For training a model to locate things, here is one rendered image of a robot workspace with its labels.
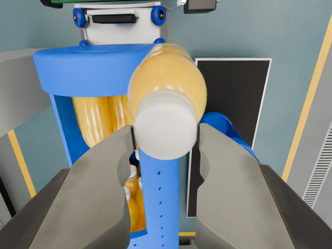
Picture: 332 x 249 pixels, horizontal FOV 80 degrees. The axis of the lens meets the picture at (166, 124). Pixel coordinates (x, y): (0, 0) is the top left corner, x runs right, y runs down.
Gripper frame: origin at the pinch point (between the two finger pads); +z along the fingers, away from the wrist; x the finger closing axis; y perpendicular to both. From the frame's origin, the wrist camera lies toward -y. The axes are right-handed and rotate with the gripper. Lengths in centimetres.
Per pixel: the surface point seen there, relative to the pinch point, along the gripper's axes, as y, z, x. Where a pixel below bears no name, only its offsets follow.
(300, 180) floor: 145, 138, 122
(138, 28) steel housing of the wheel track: -3, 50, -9
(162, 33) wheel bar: -1, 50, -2
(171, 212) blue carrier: 38.1, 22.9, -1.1
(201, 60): 22, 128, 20
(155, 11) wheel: -6.8, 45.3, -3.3
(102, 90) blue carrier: 3.8, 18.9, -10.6
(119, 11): -7.0, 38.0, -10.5
